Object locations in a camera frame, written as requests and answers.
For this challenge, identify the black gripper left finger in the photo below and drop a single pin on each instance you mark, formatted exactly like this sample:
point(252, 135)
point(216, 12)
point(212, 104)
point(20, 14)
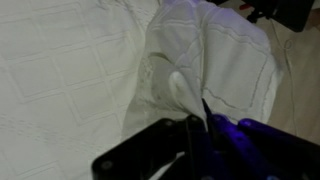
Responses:
point(142, 155)

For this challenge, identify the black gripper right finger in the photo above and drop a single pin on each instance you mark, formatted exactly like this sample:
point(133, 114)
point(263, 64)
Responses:
point(263, 152)

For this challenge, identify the white duvet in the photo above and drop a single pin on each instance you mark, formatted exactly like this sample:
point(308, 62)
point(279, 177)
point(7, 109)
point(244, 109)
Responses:
point(77, 77)

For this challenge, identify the black table clamp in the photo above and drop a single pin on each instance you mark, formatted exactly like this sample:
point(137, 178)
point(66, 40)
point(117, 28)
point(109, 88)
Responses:
point(259, 10)

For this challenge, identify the black robot table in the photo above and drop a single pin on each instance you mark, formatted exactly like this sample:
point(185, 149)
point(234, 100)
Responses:
point(296, 15)

